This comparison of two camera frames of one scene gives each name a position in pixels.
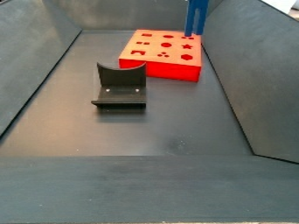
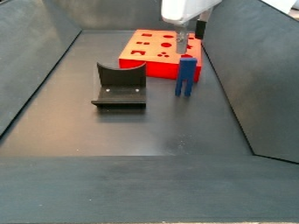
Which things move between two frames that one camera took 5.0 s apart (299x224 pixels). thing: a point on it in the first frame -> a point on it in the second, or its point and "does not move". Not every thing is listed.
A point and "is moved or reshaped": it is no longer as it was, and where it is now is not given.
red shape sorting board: [171, 54] does not move
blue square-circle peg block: [195, 17] is moved or reshaped
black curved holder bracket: [123, 90] does not move
